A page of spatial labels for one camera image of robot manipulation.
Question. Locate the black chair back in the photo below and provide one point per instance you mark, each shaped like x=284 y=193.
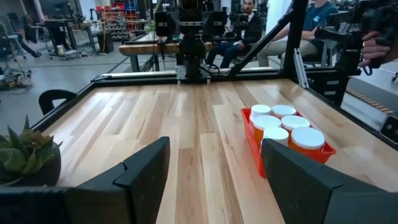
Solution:
x=46 y=96

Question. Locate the black plant pot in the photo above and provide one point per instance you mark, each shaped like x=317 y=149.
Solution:
x=49 y=174

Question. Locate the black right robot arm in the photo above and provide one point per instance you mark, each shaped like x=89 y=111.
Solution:
x=192 y=49

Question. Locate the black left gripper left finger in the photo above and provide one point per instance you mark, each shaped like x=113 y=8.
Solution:
x=136 y=189

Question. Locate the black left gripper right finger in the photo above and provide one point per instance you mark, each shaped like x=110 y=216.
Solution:
x=304 y=193

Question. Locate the black robot motor box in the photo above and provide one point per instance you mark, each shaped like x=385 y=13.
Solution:
x=164 y=23
x=216 y=23

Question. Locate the black camera box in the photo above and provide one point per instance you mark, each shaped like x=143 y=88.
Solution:
x=390 y=129

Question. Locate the orange pill bottle white cap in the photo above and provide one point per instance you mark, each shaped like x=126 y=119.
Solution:
x=307 y=138
x=283 y=110
x=294 y=122

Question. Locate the orange pill bottle with label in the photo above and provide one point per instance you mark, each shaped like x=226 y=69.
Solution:
x=266 y=122

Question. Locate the person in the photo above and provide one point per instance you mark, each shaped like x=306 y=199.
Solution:
x=320 y=15
x=252 y=31

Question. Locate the silver aluminium strut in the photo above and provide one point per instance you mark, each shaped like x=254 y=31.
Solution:
x=300 y=67

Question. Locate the red storage bin shelf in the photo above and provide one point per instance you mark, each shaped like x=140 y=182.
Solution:
x=116 y=18

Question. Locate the green succulent plant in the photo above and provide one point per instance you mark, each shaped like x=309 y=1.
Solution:
x=15 y=158

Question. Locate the black hand-held camera rig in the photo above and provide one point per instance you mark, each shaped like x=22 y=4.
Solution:
x=348 y=34

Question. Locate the red plastic basket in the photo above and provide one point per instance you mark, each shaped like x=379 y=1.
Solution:
x=252 y=146

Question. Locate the person's hand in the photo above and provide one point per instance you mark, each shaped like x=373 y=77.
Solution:
x=373 y=49

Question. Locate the wooden workbench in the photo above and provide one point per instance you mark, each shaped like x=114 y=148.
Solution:
x=146 y=48

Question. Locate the black desk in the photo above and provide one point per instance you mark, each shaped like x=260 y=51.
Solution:
x=59 y=34

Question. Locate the black aluminium table frame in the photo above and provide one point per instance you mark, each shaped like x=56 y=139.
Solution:
x=140 y=79

